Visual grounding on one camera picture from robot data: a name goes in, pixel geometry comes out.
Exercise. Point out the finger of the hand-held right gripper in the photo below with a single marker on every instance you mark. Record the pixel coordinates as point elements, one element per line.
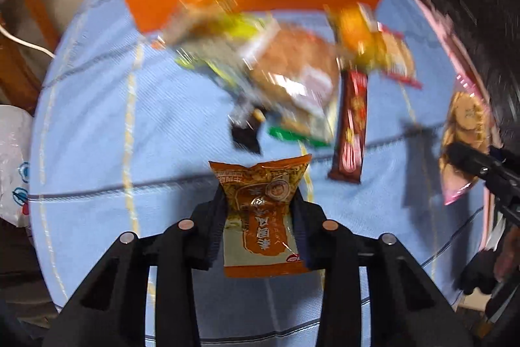
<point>471,160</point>

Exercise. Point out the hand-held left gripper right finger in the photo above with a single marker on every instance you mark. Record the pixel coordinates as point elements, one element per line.
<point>300,241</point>

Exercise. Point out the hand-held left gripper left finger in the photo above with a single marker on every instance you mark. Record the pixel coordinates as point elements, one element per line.
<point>217,233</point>

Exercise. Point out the pink packet of cookies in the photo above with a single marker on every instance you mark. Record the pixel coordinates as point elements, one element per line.
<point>467,119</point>

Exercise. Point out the orange brown snack packet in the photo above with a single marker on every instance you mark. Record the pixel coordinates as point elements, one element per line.
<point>260,217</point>

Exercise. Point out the small black packet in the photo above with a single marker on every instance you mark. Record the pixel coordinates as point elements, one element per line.
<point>245,131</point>

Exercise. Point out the brown chocolate bar packet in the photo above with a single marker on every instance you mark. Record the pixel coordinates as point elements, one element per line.
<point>351,127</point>

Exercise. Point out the blue checked tablecloth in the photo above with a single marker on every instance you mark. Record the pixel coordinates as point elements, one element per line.
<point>101,127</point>

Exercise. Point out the clear packet with brown bun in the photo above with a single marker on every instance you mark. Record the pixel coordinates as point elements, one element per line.
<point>296,62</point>

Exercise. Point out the yellow green clear snack packet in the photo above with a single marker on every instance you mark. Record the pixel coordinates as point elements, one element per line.
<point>215,26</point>

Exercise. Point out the white plastic bag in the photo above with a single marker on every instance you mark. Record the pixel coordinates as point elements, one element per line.
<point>14,168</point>

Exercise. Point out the wooden furniture frame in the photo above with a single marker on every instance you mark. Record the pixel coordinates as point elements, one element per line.
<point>24,5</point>

